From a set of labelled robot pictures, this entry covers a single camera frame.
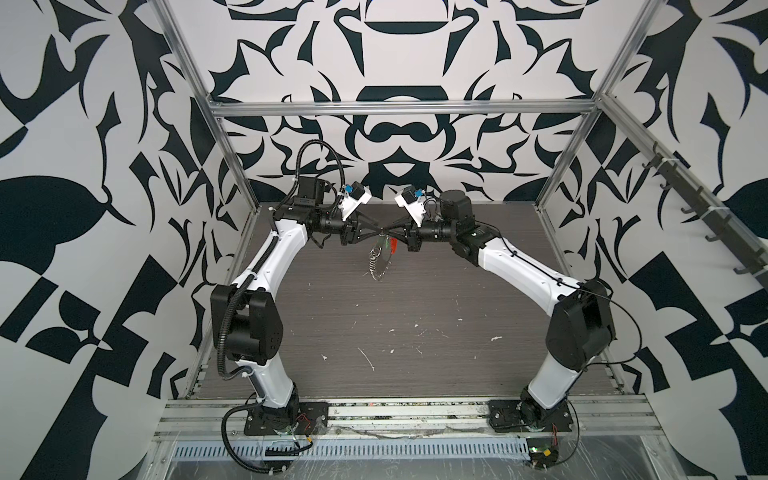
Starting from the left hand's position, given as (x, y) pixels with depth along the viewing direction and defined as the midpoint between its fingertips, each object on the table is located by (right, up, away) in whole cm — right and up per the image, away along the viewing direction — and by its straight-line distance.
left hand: (374, 222), depth 80 cm
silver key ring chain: (+1, -11, 0) cm, 11 cm away
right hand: (+3, -1, -3) cm, 4 cm away
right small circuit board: (+40, -54, -9) cm, 68 cm away
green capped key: (+3, -6, -2) cm, 7 cm away
